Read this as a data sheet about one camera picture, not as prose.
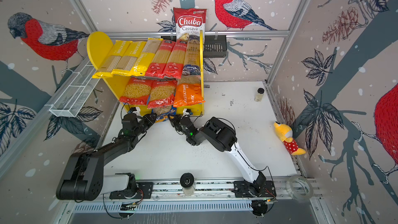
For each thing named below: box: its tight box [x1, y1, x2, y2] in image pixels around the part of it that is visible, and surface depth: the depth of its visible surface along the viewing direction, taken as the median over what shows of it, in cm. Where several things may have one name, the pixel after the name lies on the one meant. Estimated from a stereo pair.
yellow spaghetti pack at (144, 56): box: [130, 37, 164, 77], surface depth 75 cm
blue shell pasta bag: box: [154, 105, 177, 123], surface depth 98 cm
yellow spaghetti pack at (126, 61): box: [111, 40, 147, 77], surface depth 75 cm
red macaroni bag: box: [119, 77, 153, 106], surface depth 94 cm
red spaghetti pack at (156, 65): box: [145, 39, 176, 79], surface depth 73 cm
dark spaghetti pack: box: [182, 34, 201, 77], surface depth 76 cm
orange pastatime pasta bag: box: [173, 74, 206, 108], surface depth 90 cm
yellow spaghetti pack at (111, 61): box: [92, 39, 133, 79], surface depth 76 cm
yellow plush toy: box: [273, 121, 306, 156], surface depth 86 cm
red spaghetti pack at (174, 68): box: [163, 39, 188, 80], surface depth 73 cm
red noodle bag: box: [146, 79, 178, 109], surface depth 92 cm
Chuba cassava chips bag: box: [173, 7, 208, 40], surface depth 85 cm
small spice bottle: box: [254, 87, 265, 103], surface depth 106 cm
